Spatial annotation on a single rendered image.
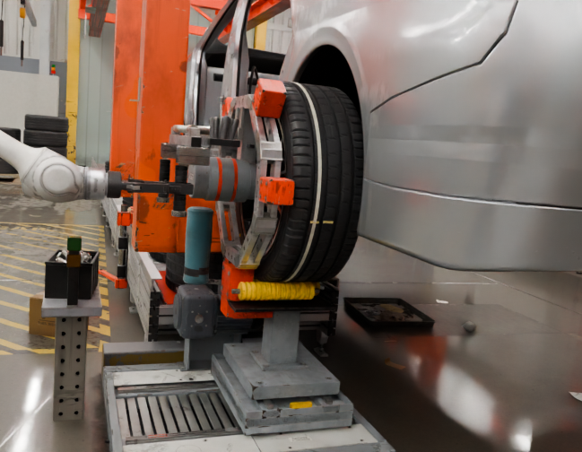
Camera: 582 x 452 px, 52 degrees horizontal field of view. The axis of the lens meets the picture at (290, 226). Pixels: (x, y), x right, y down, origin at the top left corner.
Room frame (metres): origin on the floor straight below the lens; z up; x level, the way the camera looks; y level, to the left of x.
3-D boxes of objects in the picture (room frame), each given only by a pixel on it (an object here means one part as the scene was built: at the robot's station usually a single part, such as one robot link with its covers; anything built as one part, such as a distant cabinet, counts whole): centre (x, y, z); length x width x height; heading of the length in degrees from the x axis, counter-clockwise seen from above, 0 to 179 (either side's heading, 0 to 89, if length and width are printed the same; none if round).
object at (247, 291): (1.87, 0.03, 0.51); 0.29 x 0.06 x 0.06; 110
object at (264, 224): (1.95, 0.16, 0.85); 0.54 x 0.07 x 0.54; 20
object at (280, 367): (2.00, 0.00, 0.32); 0.40 x 0.30 x 0.28; 20
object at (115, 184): (1.65, 0.47, 0.83); 0.09 x 0.08 x 0.07; 110
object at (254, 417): (2.00, 0.00, 0.13); 0.50 x 0.36 x 0.10; 20
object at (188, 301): (2.26, 0.21, 0.26); 0.42 x 0.18 x 0.35; 110
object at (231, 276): (1.96, 0.13, 0.48); 0.16 x 0.12 x 0.17; 110
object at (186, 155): (1.71, 0.30, 0.93); 0.09 x 0.05 x 0.05; 110
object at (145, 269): (3.54, 0.94, 0.28); 2.47 x 0.09 x 0.22; 20
